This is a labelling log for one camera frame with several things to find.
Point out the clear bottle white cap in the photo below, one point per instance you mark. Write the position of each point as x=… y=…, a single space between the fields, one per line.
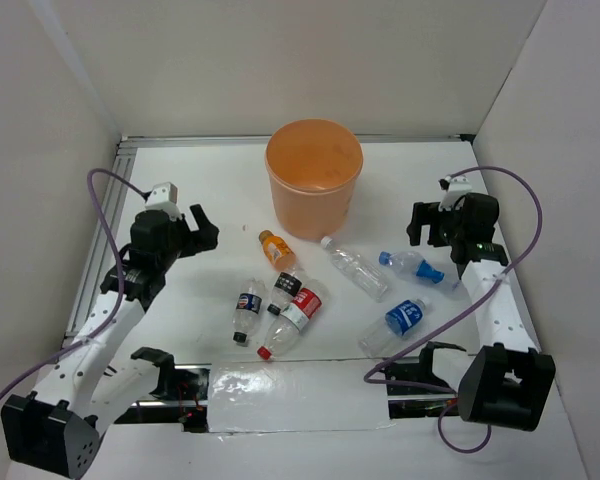
x=356 y=269

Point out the aluminium frame rail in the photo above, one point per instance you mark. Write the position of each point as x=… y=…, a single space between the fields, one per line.
x=100 y=258

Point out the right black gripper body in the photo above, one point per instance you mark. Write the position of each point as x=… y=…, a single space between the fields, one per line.
x=450 y=224

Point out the crushed blue cap bottle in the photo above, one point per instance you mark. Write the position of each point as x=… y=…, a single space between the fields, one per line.
x=413 y=267

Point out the red label bottle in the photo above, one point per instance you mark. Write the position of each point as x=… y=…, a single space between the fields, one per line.
x=285 y=332

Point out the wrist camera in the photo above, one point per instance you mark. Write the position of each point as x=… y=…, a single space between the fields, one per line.
x=454 y=188
x=163 y=197

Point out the pepsi label bottle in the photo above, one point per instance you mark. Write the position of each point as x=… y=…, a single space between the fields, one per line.
x=246 y=316

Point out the orange juice bottle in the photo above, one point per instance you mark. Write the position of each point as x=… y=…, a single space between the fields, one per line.
x=276 y=250

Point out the orange plastic bin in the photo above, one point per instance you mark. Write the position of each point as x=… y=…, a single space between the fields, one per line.
x=313 y=166

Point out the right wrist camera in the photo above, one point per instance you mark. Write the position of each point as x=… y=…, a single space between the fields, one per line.
x=454 y=188

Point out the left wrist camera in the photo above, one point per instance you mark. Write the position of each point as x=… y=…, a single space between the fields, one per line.
x=163 y=197

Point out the black label bottle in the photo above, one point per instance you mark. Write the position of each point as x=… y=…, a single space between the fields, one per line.
x=286 y=286

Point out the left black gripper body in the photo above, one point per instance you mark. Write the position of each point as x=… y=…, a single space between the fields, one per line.
x=169 y=256

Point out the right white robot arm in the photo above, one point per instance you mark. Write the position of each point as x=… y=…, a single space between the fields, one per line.
x=507 y=383

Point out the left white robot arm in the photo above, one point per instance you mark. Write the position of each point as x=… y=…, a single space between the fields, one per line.
x=59 y=426

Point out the blue label water bottle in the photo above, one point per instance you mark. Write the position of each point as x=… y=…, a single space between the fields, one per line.
x=389 y=330

